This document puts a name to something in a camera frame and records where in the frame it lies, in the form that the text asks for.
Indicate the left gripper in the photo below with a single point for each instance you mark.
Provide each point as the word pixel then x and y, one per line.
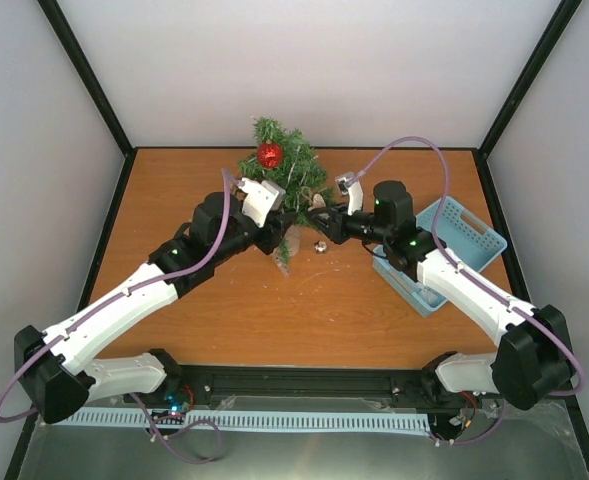
pixel 276 230

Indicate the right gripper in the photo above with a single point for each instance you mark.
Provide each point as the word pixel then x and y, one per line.
pixel 335 223

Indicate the brown pinecone ornament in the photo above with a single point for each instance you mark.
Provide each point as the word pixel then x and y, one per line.
pixel 315 200

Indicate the clear battery box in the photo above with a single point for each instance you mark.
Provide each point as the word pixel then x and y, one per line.
pixel 282 263

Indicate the red bauble ornament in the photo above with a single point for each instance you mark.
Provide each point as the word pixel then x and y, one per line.
pixel 269 155

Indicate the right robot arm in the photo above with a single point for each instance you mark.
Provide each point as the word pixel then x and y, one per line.
pixel 533 357

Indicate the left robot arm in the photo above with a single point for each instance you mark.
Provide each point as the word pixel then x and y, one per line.
pixel 58 367

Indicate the small green christmas tree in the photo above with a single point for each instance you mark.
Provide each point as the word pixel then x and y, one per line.
pixel 300 167

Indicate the gold disco ball ornament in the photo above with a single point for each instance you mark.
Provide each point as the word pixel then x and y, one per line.
pixel 321 247

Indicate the light blue plastic basket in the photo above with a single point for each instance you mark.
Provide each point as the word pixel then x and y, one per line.
pixel 472 240

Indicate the small circuit board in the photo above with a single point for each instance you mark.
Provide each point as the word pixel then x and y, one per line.
pixel 176 411

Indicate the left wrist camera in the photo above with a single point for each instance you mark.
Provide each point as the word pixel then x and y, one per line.
pixel 260 199

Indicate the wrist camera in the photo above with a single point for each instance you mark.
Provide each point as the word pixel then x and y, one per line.
pixel 349 185
pixel 260 199

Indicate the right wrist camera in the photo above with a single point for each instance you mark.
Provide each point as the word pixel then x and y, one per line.
pixel 349 185

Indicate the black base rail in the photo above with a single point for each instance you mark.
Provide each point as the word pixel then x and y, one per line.
pixel 209 386

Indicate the light blue cable duct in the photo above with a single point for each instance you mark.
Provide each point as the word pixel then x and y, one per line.
pixel 255 421

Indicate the right back frame post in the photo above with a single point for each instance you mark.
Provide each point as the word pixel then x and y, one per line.
pixel 551 35

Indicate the frame post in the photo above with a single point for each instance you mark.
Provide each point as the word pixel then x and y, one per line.
pixel 551 35
pixel 68 40

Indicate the left back frame post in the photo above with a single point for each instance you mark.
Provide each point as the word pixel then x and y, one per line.
pixel 68 40

